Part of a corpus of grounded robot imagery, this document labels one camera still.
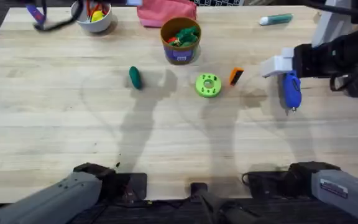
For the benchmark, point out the green toy cucumber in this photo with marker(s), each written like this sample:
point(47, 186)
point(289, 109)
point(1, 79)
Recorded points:
point(135, 77)

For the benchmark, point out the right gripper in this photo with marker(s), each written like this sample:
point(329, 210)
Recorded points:
point(319, 59)

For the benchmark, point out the green disc with holes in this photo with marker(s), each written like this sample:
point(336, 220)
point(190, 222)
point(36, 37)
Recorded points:
point(208, 90)

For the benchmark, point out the orange ribbed wedge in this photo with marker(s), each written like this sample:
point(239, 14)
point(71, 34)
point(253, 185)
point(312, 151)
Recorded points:
point(235, 76)

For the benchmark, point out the pink soft bag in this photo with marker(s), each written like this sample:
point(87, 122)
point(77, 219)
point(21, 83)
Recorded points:
point(166, 12)

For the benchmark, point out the green marker pen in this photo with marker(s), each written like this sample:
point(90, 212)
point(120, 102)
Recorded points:
point(275, 19)

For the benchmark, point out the keyboard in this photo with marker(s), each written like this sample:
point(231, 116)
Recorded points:
point(217, 2)

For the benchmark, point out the white cup with tools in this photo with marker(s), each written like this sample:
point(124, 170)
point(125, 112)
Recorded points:
point(96, 23)

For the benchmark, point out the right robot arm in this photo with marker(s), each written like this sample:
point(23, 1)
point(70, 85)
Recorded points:
point(337, 189)

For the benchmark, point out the brown tub with toys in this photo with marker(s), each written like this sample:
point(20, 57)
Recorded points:
point(180, 40)

